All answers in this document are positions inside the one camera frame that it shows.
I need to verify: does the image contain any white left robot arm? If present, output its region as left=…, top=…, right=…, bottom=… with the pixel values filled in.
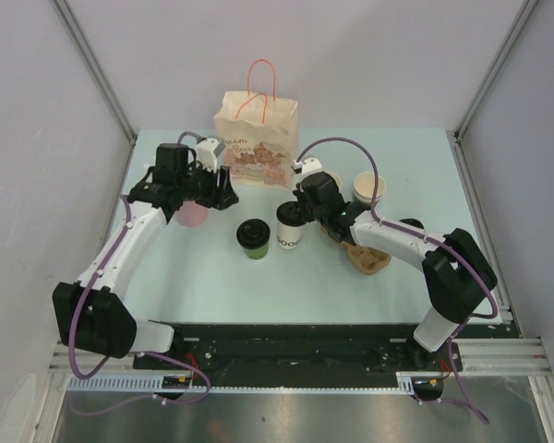
left=52, top=137, right=238, bottom=369

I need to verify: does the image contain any white slotted cable duct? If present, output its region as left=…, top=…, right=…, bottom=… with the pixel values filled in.
left=66, top=375, right=414, bottom=396

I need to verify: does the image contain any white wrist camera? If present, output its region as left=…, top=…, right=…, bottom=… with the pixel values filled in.
left=195, top=137, right=225, bottom=173
left=292, top=157, right=323, bottom=176

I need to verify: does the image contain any green paper cup stack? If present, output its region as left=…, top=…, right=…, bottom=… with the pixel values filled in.
left=353, top=172, right=387, bottom=206

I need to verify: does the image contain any black cup lid stack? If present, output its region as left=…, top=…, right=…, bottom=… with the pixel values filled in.
left=400, top=218, right=424, bottom=229

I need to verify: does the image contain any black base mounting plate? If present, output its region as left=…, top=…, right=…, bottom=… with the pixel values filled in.
left=133, top=322, right=523, bottom=387

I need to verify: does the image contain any brown pulp cup carrier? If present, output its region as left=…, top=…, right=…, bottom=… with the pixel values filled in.
left=335, top=242, right=391, bottom=275

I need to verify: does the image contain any white paper cup stack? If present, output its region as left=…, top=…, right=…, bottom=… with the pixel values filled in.
left=327, top=171, right=343, bottom=191

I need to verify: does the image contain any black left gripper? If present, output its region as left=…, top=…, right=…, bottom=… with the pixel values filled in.
left=176, top=159, right=238, bottom=210

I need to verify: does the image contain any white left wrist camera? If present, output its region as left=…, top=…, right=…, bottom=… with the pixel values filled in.
left=195, top=137, right=225, bottom=173

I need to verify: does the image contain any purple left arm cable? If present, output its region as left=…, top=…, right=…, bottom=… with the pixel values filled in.
left=66, top=131, right=213, bottom=416

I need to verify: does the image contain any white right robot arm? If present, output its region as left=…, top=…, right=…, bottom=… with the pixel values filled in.
left=294, top=166, right=497, bottom=370

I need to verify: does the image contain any printed paper takeout bag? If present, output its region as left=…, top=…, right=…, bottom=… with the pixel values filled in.
left=213, top=58, right=298, bottom=191

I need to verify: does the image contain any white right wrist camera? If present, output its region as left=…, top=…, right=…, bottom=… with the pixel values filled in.
left=292, top=157, right=323, bottom=176

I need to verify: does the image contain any pink straw holder cup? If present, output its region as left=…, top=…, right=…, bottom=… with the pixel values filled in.
left=174, top=201, right=209, bottom=227

